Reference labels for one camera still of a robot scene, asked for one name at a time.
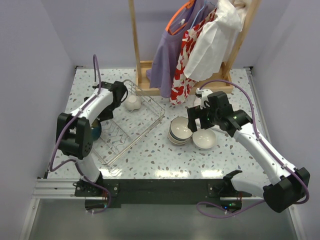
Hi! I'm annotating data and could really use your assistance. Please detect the blue floral bowl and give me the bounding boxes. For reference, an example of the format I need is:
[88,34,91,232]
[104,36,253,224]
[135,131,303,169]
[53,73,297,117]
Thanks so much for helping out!
[91,118,102,141]

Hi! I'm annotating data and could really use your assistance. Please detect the beige bowl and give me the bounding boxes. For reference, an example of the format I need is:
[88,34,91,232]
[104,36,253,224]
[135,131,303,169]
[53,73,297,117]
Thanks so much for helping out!
[168,135,190,143]

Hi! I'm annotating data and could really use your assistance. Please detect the folded white cloth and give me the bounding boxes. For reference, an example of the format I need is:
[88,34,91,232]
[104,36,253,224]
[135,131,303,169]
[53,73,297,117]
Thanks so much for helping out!
[191,94,241,133]

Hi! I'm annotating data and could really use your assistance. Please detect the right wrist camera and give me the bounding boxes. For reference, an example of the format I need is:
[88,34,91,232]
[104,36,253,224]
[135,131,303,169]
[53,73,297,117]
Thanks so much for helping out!
[195,88,213,109]

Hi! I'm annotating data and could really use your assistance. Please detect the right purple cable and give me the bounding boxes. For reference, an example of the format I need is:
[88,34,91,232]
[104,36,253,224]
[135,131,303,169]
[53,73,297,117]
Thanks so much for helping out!
[196,79,310,216]

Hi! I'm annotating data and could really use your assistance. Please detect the white ribbed bowl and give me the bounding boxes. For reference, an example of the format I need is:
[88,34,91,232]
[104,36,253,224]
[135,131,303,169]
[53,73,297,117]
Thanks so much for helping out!
[192,129,217,149]

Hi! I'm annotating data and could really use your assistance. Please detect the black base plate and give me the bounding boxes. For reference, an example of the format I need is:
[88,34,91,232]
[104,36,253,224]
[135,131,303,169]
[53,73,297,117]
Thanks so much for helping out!
[73,179,248,213]

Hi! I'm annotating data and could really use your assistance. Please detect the red white floral garment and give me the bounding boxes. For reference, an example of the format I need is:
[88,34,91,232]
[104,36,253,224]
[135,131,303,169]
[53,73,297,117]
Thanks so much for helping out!
[169,7,217,106]

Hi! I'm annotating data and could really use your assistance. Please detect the teal and white bowl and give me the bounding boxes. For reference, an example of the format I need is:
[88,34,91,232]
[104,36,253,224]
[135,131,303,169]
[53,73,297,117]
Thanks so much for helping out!
[169,116,193,141]

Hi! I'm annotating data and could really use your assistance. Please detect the purple shirt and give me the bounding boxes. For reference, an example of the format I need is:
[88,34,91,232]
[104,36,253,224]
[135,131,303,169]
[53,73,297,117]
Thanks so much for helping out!
[146,0,201,98]

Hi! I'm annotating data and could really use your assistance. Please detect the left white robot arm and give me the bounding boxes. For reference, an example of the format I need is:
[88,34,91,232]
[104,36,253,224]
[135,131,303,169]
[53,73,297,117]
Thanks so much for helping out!
[49,81,129,196]

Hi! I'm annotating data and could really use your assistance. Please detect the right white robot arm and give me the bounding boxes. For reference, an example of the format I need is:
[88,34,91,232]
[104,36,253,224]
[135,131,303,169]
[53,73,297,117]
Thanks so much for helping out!
[187,88,311,213]

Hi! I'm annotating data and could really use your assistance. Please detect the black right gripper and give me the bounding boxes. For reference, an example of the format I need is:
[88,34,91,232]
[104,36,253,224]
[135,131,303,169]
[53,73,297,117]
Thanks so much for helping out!
[187,103,220,133]

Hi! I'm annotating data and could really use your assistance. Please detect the orange hanger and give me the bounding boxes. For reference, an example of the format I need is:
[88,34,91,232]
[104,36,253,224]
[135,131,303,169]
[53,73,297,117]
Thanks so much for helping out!
[165,0,197,36]

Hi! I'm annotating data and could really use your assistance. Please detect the wooden clothes rack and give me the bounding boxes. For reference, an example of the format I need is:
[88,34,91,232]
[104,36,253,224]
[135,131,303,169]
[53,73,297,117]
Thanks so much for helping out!
[128,0,263,97]

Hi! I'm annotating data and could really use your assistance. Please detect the wire dish rack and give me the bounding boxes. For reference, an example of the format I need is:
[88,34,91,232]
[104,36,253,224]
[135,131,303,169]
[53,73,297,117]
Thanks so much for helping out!
[91,80,165,170]

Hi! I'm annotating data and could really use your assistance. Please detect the white hanging garment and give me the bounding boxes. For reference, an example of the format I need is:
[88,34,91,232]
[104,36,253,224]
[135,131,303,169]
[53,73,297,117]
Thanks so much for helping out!
[184,0,252,82]

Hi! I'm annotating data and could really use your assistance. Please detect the blue hanger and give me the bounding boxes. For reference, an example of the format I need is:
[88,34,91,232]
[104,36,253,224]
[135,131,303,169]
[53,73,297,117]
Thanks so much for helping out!
[190,0,217,29]

